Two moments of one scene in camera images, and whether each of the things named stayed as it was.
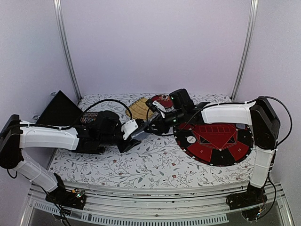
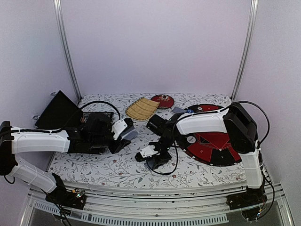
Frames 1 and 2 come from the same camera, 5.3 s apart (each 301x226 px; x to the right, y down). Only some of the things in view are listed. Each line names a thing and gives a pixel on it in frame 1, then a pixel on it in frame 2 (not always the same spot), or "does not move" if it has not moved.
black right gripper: x=160 y=125 to x=160 y=161
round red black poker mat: x=214 y=144 does not move
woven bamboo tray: x=138 y=109 does not move
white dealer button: x=191 y=139 does not move
